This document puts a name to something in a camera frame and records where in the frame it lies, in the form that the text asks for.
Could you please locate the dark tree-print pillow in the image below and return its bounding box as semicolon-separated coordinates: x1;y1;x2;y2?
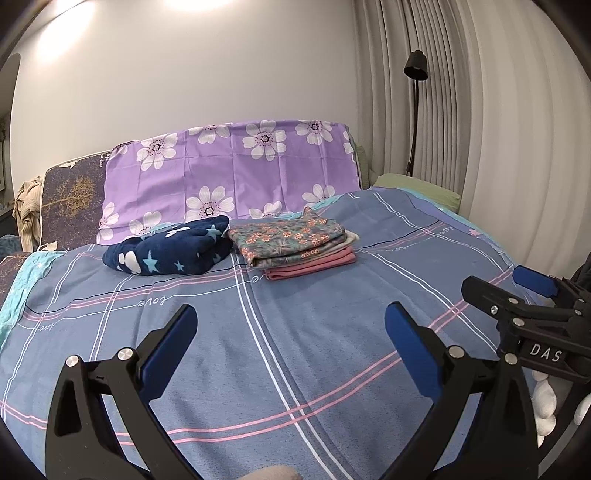
39;147;123;252

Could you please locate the person's right hand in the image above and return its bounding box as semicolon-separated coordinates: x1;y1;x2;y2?
529;369;591;437

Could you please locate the dark deer-print quilt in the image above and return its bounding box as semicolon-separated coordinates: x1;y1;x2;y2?
0;235;35;319

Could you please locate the black floor lamp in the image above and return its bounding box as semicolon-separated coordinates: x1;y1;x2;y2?
403;49;430;177

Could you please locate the navy star-print blanket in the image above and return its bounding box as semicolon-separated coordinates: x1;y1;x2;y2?
102;215;233;277

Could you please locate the beige folded garment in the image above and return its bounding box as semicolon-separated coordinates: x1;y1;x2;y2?
252;231;361;273

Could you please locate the white pleated curtain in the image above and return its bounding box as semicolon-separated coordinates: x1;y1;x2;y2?
353;0;591;282

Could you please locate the green pillow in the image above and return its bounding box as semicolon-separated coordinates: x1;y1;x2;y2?
355;143;462;213

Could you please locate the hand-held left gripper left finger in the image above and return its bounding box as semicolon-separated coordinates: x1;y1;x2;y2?
45;303;199;480

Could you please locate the teal floral shirt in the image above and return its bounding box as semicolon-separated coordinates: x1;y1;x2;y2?
227;206;348;268

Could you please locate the pink folded garment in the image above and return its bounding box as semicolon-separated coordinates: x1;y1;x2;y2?
263;247;357;281

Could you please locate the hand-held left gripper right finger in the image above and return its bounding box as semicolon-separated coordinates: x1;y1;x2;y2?
381;302;541;480

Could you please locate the beige knitted garment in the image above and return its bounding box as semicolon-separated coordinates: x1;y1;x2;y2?
12;178;47;252

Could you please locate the purple flowered pillow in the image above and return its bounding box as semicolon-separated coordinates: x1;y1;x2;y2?
96;119;361;245

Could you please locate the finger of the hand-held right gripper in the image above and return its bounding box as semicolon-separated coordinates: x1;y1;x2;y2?
462;276;583;325
513;266;591;313

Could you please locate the blue plaid bed sheet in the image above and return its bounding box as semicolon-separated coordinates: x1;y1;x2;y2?
0;187;546;480

